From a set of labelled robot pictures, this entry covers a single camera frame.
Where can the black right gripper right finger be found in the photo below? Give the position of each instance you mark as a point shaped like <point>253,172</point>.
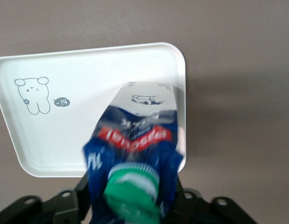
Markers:
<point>205,210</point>

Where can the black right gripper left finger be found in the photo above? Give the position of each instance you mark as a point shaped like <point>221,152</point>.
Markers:
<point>53,210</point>

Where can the blue white milk carton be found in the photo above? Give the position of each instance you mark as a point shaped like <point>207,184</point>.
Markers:
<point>135,140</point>

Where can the white rabbit print tray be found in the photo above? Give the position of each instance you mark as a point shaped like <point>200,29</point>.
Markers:
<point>53,140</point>

